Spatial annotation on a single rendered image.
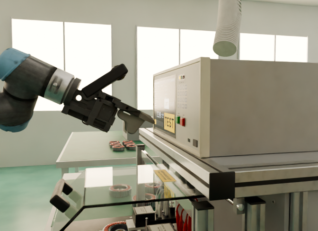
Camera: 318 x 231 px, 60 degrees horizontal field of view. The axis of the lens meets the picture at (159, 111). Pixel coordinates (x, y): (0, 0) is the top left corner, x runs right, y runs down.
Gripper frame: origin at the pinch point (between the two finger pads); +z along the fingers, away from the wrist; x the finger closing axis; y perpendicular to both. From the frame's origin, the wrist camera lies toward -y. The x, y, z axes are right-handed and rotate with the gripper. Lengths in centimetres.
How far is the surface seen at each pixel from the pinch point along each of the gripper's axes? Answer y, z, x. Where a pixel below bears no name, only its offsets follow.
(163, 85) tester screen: -10.9, 2.8, -15.6
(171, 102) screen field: -6.4, 4.8, -6.3
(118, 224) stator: 36.1, 10.3, -24.0
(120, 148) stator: 32, 28, -183
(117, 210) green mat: 41, 15, -51
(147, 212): 27.4, 15.8, -18.1
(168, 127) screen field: 0.0, 7.9, -9.6
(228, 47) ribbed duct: -67, 52, -103
